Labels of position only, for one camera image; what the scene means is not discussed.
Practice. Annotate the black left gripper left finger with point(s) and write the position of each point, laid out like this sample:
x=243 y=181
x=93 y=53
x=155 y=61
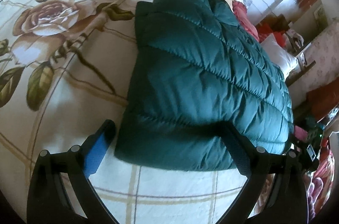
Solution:
x=48 y=201

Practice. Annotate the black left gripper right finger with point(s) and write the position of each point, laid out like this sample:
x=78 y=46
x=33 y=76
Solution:
x=287 y=200

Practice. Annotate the dark green puffer jacket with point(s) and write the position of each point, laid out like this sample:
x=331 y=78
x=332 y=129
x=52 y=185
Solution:
x=196 y=67

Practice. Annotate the red clothes pile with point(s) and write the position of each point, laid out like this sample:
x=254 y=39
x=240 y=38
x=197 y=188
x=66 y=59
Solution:
x=276 y=25

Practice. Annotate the red frilled pillow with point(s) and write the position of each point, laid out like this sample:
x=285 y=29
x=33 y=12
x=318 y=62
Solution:
x=240 y=12

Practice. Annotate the white pillow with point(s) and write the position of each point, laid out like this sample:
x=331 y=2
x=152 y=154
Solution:
x=279 y=56

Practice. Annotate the floral cream bed quilt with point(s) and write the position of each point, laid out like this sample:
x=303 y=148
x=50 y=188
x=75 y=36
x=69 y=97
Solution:
x=65 y=69

